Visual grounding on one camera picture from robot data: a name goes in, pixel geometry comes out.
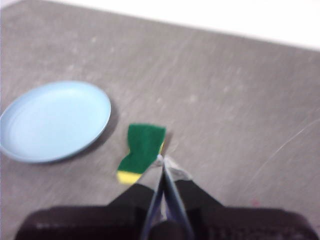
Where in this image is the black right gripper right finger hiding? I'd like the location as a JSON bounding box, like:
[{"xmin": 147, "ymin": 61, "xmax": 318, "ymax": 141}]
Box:
[{"xmin": 162, "ymin": 155, "xmax": 227, "ymax": 240}]

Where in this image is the blue round plate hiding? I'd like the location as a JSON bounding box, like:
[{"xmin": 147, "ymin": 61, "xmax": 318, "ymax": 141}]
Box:
[{"xmin": 0, "ymin": 80, "xmax": 113, "ymax": 165}]

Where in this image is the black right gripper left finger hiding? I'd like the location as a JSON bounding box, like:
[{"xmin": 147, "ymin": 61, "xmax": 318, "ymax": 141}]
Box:
[{"xmin": 106, "ymin": 154, "xmax": 166, "ymax": 240}]

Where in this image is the yellow sponge with green pad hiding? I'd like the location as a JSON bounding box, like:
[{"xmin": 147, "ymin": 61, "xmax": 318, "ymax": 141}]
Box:
[{"xmin": 116, "ymin": 122, "xmax": 167, "ymax": 186}]

